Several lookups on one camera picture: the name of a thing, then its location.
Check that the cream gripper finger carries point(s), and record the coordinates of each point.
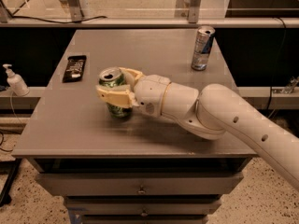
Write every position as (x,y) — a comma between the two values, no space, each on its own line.
(131,76)
(120,96)

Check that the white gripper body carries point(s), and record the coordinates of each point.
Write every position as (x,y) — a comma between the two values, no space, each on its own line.
(151,92)

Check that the green soda can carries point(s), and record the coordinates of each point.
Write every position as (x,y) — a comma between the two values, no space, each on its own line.
(112,77)

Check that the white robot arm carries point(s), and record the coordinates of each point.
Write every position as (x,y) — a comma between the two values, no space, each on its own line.
(208,113)

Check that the tall silver energy drink can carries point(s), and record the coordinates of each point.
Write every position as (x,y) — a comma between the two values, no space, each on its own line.
(202,47)

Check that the grey drawer cabinet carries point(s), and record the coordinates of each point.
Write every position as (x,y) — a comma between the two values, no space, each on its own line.
(97,163)

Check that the metal drawer knob upper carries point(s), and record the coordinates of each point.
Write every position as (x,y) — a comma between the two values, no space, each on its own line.
(141,190)

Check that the metal drawer knob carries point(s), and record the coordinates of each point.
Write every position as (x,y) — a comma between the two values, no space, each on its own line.
(144,213)
(141,190)

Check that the white pump dispenser bottle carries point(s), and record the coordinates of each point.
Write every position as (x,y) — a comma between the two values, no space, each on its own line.
(15,81)

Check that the metal drawer knob lower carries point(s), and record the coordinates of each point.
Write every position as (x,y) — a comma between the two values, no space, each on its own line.
(144,213)

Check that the metal frame post left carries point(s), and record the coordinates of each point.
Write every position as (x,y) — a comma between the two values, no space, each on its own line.
(75,10)

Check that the metal frame post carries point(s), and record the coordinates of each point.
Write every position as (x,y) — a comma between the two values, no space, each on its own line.
(75,10)
(188,9)

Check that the metal frame post right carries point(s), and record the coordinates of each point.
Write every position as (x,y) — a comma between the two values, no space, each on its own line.
(188,9)

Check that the metal bracket on ledge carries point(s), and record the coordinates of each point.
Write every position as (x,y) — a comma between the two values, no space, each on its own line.
(289,88)

